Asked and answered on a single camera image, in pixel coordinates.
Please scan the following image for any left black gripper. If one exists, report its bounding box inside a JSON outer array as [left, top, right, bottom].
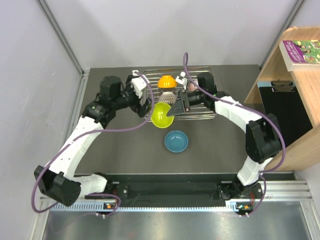
[[112, 75, 154, 117]]

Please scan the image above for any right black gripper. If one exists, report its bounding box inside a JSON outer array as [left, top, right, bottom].
[[167, 89, 206, 117]]

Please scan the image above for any red floral patterned bowl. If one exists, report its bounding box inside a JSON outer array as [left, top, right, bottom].
[[158, 91, 177, 105]]

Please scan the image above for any lime green bowl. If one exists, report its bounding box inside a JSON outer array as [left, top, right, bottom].
[[150, 102, 174, 129]]

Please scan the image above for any black white leaf bowl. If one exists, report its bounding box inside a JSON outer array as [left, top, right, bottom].
[[187, 82, 198, 92]]

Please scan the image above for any orange bowl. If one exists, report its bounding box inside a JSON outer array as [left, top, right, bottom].
[[157, 75, 177, 89]]

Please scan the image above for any blue ceramic bowl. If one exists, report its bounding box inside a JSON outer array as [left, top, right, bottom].
[[164, 130, 189, 153]]

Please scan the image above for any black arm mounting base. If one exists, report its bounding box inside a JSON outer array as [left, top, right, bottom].
[[84, 174, 263, 203]]

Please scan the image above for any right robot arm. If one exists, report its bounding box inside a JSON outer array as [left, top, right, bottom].
[[167, 72, 283, 200]]

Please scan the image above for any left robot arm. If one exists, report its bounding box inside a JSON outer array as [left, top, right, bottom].
[[33, 71, 155, 207]]

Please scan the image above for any black clipboard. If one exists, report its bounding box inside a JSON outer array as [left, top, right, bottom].
[[257, 80, 313, 147]]

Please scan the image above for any purple green book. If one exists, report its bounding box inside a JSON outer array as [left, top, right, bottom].
[[279, 40, 320, 72]]

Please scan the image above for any wooden shelf unit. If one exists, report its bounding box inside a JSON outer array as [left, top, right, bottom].
[[244, 26, 320, 171]]

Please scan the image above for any metal wire dish rack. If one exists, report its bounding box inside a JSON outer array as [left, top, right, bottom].
[[142, 66, 216, 121]]

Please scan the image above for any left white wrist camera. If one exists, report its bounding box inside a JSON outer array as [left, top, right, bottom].
[[130, 70, 150, 98]]

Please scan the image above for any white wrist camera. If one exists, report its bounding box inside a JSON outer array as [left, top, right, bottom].
[[130, 70, 150, 98], [175, 71, 188, 90]]

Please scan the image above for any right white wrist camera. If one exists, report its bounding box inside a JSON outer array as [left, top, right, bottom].
[[175, 71, 188, 90]]

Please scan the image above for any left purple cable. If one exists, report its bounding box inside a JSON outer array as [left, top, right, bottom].
[[31, 70, 155, 223]]

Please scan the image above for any purple cable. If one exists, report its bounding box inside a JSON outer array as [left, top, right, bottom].
[[183, 51, 287, 217], [31, 70, 155, 223]]

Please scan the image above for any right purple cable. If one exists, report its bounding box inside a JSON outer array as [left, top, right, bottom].
[[183, 51, 287, 217]]

